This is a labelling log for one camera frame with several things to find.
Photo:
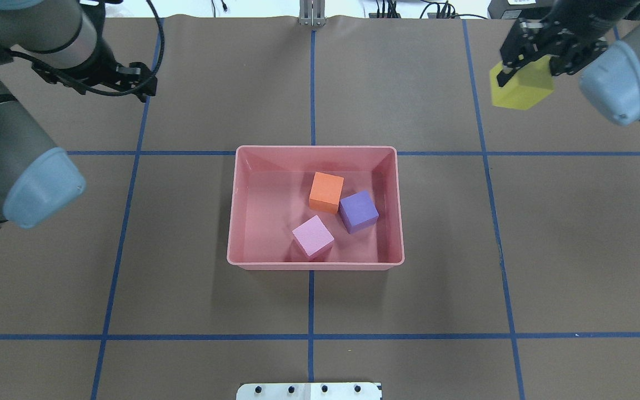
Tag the yellow foam block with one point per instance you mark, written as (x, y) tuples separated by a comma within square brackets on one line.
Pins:
[(528, 86)]

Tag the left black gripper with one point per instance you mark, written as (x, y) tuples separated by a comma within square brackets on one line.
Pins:
[(99, 69)]

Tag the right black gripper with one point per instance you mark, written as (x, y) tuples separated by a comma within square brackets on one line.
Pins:
[(571, 31)]

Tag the pink foam block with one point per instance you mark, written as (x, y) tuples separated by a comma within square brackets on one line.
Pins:
[(313, 238)]

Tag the purple foam block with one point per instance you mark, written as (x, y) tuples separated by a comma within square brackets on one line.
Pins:
[(358, 212)]

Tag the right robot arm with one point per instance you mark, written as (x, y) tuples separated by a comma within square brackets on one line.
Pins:
[(611, 83)]

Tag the orange foam block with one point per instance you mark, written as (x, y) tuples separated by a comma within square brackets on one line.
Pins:
[(325, 193)]

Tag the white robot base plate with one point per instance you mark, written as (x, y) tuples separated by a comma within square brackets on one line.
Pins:
[(310, 390)]

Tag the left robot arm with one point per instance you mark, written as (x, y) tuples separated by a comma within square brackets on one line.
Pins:
[(64, 42)]

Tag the pink plastic bin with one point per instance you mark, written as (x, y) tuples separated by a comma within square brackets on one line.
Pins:
[(272, 225)]

